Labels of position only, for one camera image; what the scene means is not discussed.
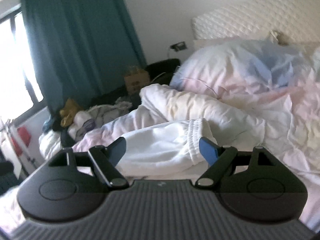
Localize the white clothes pile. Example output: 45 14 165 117
39 99 133 160

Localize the yellow garment on pile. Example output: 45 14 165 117
59 98 83 128

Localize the red cloth on machine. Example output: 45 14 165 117
11 126 31 157

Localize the pastel pillow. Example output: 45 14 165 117
170 40 319 98

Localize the folded exercise machine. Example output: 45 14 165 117
1 120 39 179

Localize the right teal curtain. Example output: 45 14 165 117
21 0 146 113

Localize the cream quilted headboard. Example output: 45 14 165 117
191 0 319 43

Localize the window frame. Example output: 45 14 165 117
1 8 46 126

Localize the black wall socket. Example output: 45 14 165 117
170 41 187 52

